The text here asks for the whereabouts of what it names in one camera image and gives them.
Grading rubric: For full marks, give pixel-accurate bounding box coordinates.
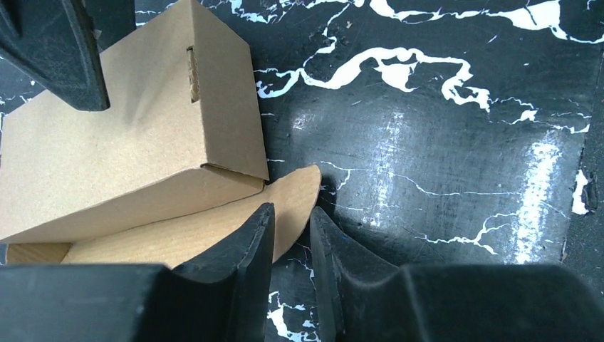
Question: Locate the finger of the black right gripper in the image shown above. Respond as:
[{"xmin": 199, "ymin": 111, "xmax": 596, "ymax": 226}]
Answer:
[{"xmin": 1, "ymin": 0, "xmax": 136, "ymax": 112}]

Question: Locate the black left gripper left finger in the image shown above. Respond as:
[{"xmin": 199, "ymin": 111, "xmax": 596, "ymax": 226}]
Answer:
[{"xmin": 1, "ymin": 203, "xmax": 275, "ymax": 341}]

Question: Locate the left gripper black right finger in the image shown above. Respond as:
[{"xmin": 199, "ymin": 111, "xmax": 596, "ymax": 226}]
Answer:
[{"xmin": 310, "ymin": 207, "xmax": 603, "ymax": 341}]

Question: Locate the brown cardboard box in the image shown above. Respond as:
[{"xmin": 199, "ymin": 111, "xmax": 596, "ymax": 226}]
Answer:
[{"xmin": 1, "ymin": 1, "xmax": 321, "ymax": 267}]

